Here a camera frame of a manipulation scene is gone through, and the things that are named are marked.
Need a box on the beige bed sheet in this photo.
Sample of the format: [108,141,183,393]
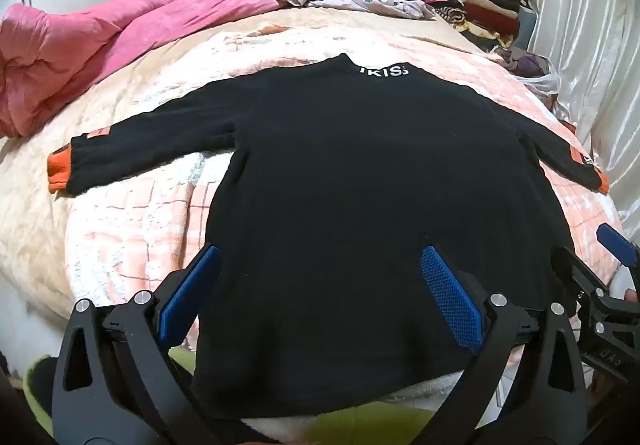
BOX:
[0,5,481,321]

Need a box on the yellow-green garment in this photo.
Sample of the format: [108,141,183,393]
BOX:
[22,350,451,445]

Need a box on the black printed t-shirt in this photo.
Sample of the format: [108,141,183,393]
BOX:
[47,52,608,418]

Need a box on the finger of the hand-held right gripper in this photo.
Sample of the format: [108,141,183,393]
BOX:
[596,223,640,273]
[550,247,612,297]

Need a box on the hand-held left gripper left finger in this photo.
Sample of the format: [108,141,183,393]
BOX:
[51,245,236,445]

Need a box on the pink duvet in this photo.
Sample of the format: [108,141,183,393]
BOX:
[0,0,283,138]

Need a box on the grey-blue cushion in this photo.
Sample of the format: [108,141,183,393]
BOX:
[515,7,538,50]

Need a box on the stack of folded clothes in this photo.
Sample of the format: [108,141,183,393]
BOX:
[397,0,531,48]

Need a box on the plastic bag of clothes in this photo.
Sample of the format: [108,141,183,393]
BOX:
[492,46,563,100]

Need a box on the white satin curtain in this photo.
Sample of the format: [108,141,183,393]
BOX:
[520,0,640,246]

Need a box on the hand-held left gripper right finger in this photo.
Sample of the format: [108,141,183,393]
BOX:
[415,245,588,445]

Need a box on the peach plaid fleece blanket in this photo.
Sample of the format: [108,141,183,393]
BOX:
[62,30,631,406]

